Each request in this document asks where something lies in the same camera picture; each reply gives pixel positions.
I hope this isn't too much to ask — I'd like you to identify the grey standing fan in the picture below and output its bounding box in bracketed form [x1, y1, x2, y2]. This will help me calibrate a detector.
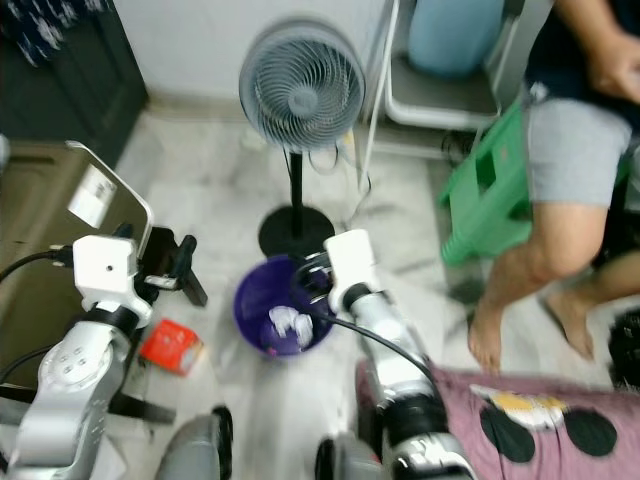
[238, 20, 368, 259]

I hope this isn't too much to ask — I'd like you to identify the silver right robot leg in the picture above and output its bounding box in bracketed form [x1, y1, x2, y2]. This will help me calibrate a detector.
[315, 432, 396, 480]

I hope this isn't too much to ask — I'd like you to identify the short black left arm cable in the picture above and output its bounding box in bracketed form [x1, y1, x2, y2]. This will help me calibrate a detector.
[0, 345, 61, 386]

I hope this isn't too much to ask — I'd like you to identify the person in grey shorts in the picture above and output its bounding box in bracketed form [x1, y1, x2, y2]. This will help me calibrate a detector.
[465, 0, 640, 376]

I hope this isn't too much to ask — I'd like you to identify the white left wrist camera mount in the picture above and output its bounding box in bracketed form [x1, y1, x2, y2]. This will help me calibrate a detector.
[73, 235, 151, 326]

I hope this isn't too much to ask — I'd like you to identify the silver left robot leg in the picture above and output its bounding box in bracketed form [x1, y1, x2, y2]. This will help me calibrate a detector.
[155, 405, 238, 480]

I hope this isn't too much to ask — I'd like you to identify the black cabinet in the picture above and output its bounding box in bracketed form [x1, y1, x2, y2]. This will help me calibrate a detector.
[0, 0, 141, 161]

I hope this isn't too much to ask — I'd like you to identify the silver robot leg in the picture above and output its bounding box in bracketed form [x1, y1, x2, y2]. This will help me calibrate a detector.
[155, 405, 238, 480]
[315, 432, 396, 480]

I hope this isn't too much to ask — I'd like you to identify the dark table with black frame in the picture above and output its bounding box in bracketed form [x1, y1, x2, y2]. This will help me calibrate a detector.
[0, 140, 173, 423]

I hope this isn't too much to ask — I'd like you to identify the crumpled white paper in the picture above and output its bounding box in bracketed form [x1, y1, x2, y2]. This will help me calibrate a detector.
[268, 305, 316, 351]

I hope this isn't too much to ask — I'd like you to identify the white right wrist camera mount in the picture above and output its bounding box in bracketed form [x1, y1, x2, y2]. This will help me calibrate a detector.
[325, 230, 381, 313]

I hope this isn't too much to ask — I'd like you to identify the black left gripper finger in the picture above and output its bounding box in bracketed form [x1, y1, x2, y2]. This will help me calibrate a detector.
[176, 236, 210, 307]
[140, 227, 177, 283]

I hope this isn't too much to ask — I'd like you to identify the pale blue bag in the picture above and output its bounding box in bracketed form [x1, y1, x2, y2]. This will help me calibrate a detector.
[407, 0, 506, 79]

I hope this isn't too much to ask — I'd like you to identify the purple plastic bucket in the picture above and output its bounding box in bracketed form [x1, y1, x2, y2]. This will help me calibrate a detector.
[233, 255, 336, 359]

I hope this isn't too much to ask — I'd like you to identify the long black left arm cable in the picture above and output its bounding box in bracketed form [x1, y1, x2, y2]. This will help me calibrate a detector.
[0, 248, 76, 286]

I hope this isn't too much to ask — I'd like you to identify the purple cartoon print blanket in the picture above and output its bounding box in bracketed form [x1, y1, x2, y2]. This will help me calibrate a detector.
[355, 360, 640, 480]

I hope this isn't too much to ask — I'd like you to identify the green plastic stool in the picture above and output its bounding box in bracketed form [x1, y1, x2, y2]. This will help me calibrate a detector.
[438, 100, 536, 266]

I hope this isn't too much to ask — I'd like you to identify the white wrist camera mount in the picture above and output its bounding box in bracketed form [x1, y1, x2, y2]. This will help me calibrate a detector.
[325, 230, 381, 313]
[73, 235, 151, 326]

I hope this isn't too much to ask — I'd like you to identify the red carton box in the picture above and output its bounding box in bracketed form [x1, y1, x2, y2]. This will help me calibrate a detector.
[138, 318, 206, 376]

